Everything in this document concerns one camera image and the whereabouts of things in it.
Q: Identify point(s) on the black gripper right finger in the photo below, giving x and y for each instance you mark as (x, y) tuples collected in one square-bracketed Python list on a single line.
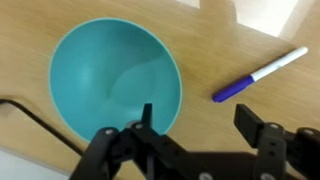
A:
[(271, 146)]

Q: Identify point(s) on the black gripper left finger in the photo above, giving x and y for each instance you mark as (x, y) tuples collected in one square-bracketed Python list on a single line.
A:
[(133, 150)]

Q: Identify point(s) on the teal bowl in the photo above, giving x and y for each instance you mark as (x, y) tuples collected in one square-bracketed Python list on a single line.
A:
[(110, 76)]

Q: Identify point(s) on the purple and white marker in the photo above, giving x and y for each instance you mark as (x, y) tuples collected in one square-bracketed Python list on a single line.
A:
[(248, 81)]

